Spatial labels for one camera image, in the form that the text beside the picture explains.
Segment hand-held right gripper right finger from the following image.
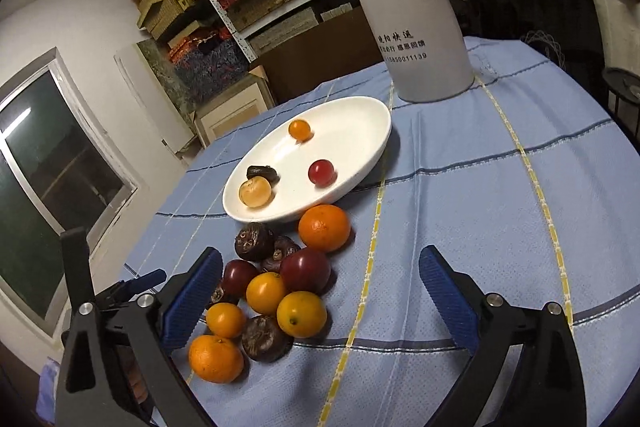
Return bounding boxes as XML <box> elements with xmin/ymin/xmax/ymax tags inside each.
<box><xmin>419</xmin><ymin>245</ymin><xmax>589</xmax><ymax>427</ymax></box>

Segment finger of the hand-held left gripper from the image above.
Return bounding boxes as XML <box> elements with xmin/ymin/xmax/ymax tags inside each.
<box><xmin>97</xmin><ymin>269</ymin><xmax>168</xmax><ymax>304</ymax></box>
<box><xmin>60</xmin><ymin>227</ymin><xmax>95</xmax><ymax>308</ymax></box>

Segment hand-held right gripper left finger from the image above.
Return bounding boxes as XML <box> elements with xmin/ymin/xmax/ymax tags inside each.
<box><xmin>55</xmin><ymin>247</ymin><xmax>224</xmax><ymax>427</ymax></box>

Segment dark water chestnut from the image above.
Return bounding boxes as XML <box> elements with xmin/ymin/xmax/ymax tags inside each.
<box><xmin>207</xmin><ymin>282</ymin><xmax>240</xmax><ymax>310</ymax></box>
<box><xmin>260</xmin><ymin>236</ymin><xmax>302</xmax><ymax>274</ymax></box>
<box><xmin>234</xmin><ymin>222</ymin><xmax>276</xmax><ymax>262</ymax></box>
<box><xmin>241</xmin><ymin>315</ymin><xmax>294</xmax><ymax>363</ymax></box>
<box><xmin>246</xmin><ymin>164</ymin><xmax>280</xmax><ymax>184</ymax></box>

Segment orange kumquat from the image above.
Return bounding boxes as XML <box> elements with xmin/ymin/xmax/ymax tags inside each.
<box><xmin>205</xmin><ymin>303</ymin><xmax>247</xmax><ymax>339</ymax></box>
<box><xmin>245</xmin><ymin>272</ymin><xmax>288</xmax><ymax>315</ymax></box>
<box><xmin>276</xmin><ymin>291</ymin><xmax>328</xmax><ymax>339</ymax></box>

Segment small red plum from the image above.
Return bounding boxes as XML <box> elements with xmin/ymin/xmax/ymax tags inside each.
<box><xmin>221</xmin><ymin>259</ymin><xmax>260</xmax><ymax>300</ymax></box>

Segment orange mandarin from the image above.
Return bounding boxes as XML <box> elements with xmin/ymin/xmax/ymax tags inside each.
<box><xmin>188</xmin><ymin>335</ymin><xmax>246</xmax><ymax>384</ymax></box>

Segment large red plum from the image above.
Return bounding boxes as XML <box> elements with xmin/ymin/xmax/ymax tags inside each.
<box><xmin>279</xmin><ymin>248</ymin><xmax>333</xmax><ymax>295</ymax></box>

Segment pale tan loquat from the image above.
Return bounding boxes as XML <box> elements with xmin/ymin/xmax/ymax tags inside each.
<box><xmin>238</xmin><ymin>177</ymin><xmax>273</xmax><ymax>208</ymax></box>

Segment large orange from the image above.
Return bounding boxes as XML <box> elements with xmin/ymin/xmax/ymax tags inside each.
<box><xmin>298</xmin><ymin>204</ymin><xmax>352</xmax><ymax>253</ymax></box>

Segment red cherry tomato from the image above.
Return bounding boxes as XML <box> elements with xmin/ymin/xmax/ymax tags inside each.
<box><xmin>307</xmin><ymin>159</ymin><xmax>336</xmax><ymax>186</ymax></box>

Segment white plate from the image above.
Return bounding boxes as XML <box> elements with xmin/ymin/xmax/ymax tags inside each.
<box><xmin>222</xmin><ymin>96</ymin><xmax>392</xmax><ymax>224</ymax></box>

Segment small yellow-orange kumquat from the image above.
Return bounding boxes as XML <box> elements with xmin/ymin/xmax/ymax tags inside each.
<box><xmin>288</xmin><ymin>119</ymin><xmax>314</xmax><ymax>142</ymax></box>

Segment window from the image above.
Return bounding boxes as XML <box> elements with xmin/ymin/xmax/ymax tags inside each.
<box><xmin>0</xmin><ymin>52</ymin><xmax>137</xmax><ymax>339</ymax></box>

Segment blue checked tablecloth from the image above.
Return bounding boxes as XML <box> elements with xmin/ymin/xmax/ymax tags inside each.
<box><xmin>120</xmin><ymin>36</ymin><xmax>632</xmax><ymax>427</ymax></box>

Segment light wooden cabinet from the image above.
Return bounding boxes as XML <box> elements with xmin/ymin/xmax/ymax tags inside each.
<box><xmin>194</xmin><ymin>67</ymin><xmax>275</xmax><ymax>148</ymax></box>

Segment stack of patterned fabric boxes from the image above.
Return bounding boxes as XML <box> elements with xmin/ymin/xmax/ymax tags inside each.
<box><xmin>169</xmin><ymin>27</ymin><xmax>253</xmax><ymax>94</ymax></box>

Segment brown cardboard sheet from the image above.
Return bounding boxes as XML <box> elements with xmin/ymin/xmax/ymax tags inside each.
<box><xmin>250</xmin><ymin>7</ymin><xmax>392</xmax><ymax>108</ymax></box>

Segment white thermos jug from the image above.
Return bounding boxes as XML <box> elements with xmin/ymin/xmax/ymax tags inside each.
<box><xmin>335</xmin><ymin>0</ymin><xmax>476</xmax><ymax>104</ymax></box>

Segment black cloth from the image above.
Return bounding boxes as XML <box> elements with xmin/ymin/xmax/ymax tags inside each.
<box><xmin>440</xmin><ymin>0</ymin><xmax>608</xmax><ymax>75</ymax></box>

